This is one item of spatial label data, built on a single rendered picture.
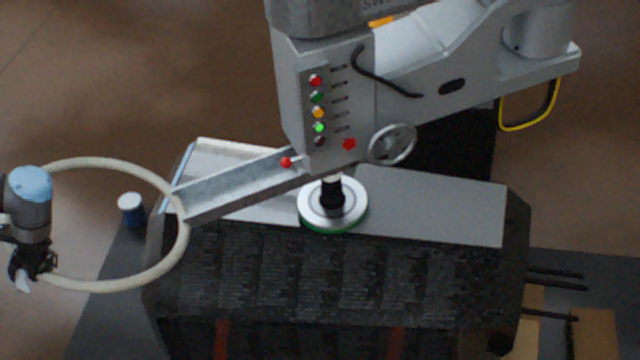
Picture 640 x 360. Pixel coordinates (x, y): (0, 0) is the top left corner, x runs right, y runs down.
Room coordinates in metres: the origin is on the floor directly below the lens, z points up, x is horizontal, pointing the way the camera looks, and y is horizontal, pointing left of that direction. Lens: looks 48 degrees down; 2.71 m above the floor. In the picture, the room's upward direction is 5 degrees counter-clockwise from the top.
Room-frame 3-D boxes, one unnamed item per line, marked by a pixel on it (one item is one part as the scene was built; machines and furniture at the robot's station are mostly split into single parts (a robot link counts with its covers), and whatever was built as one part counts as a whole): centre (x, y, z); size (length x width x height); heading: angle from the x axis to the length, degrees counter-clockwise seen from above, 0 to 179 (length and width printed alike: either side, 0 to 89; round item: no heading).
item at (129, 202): (2.31, 0.82, 0.08); 0.10 x 0.10 x 0.13
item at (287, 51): (1.61, -0.12, 1.33); 0.36 x 0.22 x 0.45; 109
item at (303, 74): (1.45, -0.01, 1.38); 0.08 x 0.03 x 0.28; 109
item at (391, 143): (1.51, -0.20, 1.20); 0.15 x 0.10 x 0.15; 109
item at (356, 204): (1.58, -0.04, 0.87); 0.21 x 0.21 x 0.01
